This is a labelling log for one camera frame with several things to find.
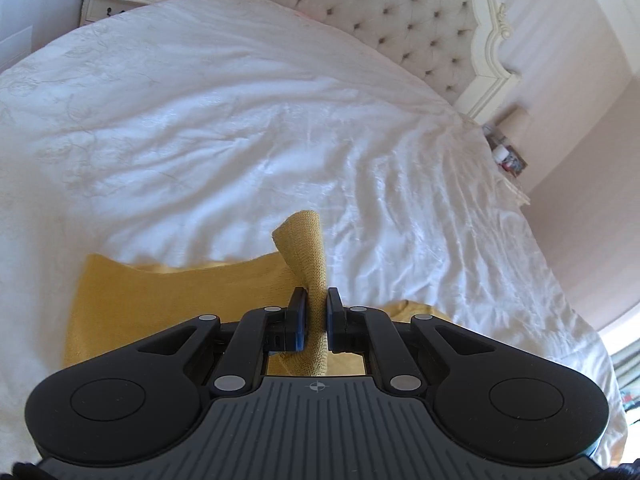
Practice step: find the white jar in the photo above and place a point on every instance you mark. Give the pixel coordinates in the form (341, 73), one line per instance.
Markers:
(501, 154)

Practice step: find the cream tufted headboard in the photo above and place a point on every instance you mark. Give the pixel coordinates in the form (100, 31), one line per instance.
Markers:
(400, 15)

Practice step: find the cream nightstand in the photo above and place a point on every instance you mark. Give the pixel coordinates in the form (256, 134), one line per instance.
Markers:
(107, 2)

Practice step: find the white embroidered bedspread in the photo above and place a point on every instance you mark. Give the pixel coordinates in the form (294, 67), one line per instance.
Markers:
(225, 125)

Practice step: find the dark picture frame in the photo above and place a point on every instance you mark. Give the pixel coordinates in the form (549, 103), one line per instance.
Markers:
(515, 166)

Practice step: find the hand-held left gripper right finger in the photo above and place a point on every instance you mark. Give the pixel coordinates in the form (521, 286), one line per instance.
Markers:
(330, 317)

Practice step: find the yellow knitted top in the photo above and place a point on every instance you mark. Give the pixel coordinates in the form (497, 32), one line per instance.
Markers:
(175, 300)

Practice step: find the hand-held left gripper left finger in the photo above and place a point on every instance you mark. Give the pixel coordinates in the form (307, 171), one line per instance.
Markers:
(299, 317)

